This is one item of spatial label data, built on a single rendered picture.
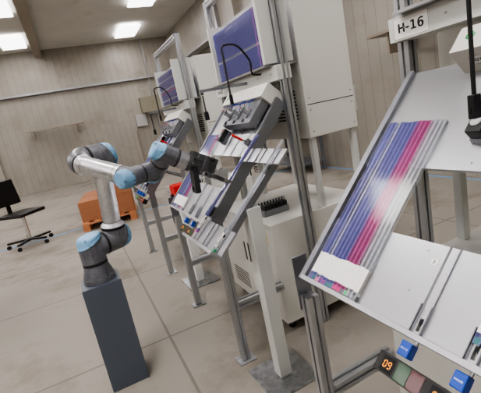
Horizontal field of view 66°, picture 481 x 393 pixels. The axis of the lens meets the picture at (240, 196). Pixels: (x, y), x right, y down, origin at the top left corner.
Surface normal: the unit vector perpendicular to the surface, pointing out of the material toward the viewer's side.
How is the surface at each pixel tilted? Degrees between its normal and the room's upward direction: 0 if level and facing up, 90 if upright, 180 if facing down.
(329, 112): 90
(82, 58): 90
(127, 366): 90
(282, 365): 90
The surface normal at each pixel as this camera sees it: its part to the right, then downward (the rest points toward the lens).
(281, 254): 0.43, 0.11
